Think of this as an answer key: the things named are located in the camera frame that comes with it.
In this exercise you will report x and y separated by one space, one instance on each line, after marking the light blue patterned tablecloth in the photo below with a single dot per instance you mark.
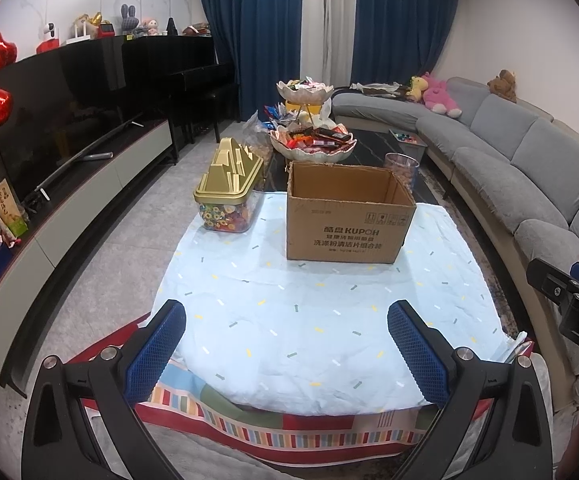
294 325

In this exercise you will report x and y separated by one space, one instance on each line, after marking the grey remote control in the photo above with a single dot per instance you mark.
97 156

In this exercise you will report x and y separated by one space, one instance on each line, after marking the grey television cabinet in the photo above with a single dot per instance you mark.
94 185

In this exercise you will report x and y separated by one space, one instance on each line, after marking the yellow plush toy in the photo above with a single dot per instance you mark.
417 89

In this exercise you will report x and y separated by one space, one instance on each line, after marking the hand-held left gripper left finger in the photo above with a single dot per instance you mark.
154 350

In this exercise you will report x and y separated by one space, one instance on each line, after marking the black piano bench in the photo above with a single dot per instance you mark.
222 96

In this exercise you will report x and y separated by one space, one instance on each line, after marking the clear bag of peanuts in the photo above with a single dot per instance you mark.
257 140

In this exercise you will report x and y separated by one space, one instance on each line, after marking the brown plush bear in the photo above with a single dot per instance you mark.
502 85

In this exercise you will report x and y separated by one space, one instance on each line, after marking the black metronome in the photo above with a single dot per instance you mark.
171 27

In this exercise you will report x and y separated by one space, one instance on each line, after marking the white sheer curtain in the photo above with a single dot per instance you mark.
329 25

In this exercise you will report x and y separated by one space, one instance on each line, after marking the red white robot toy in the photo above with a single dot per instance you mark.
48 37

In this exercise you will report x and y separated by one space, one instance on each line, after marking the black television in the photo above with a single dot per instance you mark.
59 110

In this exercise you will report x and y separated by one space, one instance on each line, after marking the pile of blue snack packets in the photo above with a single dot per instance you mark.
277 114

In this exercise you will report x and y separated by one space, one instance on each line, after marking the white two-tier shell bowl stand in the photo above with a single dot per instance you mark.
309 152

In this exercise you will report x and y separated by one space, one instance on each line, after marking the grey rabbit plush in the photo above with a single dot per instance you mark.
128 20

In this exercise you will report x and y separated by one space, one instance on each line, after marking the clear candy jar gold lid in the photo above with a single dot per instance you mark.
224 170

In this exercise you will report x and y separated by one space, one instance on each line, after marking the brown cardboard box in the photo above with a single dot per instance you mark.
349 230

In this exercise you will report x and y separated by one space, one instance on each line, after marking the pink plush toy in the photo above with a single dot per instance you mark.
439 95

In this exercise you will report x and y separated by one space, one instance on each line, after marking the black upright piano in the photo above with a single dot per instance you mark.
169 60

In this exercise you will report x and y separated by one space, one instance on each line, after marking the small pile of snack packets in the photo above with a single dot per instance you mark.
302 84

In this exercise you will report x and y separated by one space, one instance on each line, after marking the gold ornament on white stand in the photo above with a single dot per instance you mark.
80 27

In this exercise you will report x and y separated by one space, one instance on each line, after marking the grey toy storage bin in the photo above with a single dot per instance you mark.
409 145

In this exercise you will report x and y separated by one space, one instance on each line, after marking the blue curtain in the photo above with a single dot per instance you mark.
259 35
404 20

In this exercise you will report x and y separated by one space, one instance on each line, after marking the large pile of snack packets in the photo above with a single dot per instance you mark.
319 137

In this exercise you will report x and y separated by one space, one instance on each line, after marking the white plastic bag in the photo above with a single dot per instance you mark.
514 347

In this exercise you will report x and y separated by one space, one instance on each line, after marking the beige printed packet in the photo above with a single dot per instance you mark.
7 205

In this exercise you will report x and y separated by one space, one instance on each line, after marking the small red box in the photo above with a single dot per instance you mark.
104 30

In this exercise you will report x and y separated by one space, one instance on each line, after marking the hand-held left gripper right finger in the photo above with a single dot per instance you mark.
414 350

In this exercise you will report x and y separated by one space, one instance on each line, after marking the colourful striped mat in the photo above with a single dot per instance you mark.
269 435

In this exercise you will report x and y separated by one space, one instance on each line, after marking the pink doll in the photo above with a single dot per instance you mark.
150 26

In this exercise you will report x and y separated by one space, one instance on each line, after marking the grey curved sofa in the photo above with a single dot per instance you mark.
519 185

